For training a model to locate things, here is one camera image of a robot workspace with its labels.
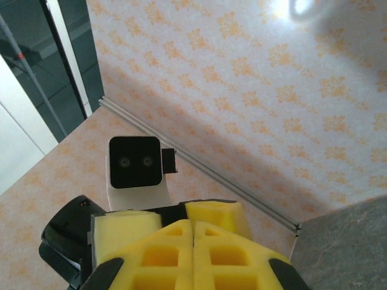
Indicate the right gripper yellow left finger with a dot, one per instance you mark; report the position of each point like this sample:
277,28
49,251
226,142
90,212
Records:
169,272

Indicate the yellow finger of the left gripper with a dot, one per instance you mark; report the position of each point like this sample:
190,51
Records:
121,229
220,214

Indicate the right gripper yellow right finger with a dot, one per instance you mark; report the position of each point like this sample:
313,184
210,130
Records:
217,272

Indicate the thin grey pole red band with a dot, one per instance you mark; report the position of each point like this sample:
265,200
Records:
20,56

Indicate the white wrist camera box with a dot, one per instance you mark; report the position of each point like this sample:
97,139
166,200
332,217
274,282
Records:
134,163

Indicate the white door frame strip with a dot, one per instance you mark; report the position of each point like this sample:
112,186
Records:
73,60

